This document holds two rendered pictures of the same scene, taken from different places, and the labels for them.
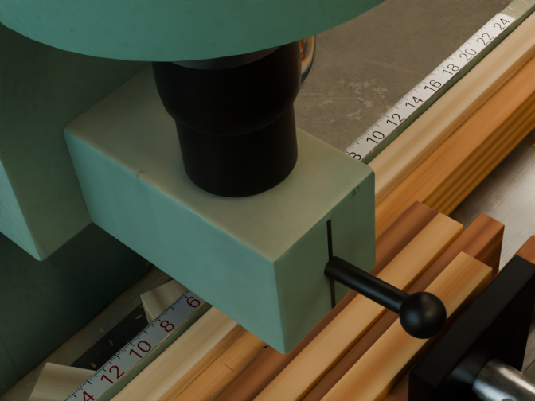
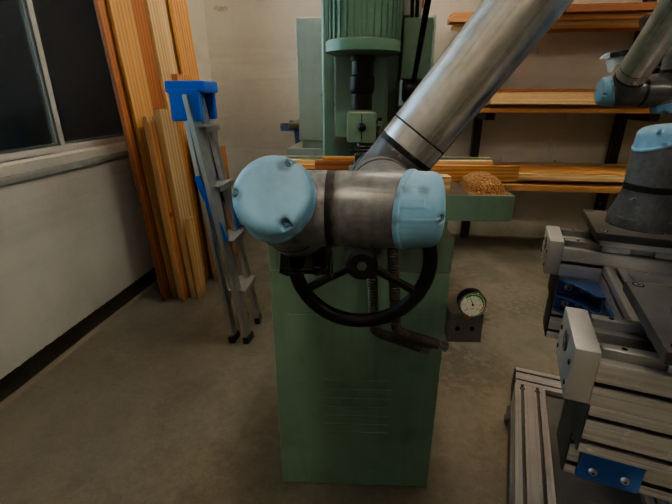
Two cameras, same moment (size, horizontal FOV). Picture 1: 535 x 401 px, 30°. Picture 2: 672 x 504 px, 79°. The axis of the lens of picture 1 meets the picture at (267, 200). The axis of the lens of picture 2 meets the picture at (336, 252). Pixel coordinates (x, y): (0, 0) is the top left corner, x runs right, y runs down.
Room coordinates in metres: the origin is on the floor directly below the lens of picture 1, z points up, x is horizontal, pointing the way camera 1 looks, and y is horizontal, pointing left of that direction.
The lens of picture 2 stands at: (-0.48, -0.70, 1.11)
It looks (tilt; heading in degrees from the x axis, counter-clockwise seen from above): 21 degrees down; 45
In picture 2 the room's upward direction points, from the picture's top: straight up
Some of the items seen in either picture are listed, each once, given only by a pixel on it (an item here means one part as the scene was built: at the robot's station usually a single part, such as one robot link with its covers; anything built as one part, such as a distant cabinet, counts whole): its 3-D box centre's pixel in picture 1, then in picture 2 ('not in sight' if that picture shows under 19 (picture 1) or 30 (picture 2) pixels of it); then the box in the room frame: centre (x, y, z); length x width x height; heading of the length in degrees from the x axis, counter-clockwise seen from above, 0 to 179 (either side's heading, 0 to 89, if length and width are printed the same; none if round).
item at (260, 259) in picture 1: (224, 204); (361, 128); (0.34, 0.02, 1.03); 0.14 x 0.07 x 0.09; 43
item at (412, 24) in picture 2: not in sight; (415, 50); (0.58, 0.04, 1.23); 0.09 x 0.08 x 0.15; 43
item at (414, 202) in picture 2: not in sight; (383, 205); (-0.16, -0.45, 1.00); 0.11 x 0.11 x 0.08; 40
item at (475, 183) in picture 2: not in sight; (482, 180); (0.45, -0.26, 0.92); 0.14 x 0.09 x 0.04; 43
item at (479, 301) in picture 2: not in sight; (470, 304); (0.34, -0.32, 0.65); 0.06 x 0.04 x 0.08; 133
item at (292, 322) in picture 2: not in sight; (355, 333); (0.41, 0.09, 0.36); 0.58 x 0.45 x 0.71; 43
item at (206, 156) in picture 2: not in sight; (219, 219); (0.40, 0.93, 0.58); 0.27 x 0.25 x 1.16; 130
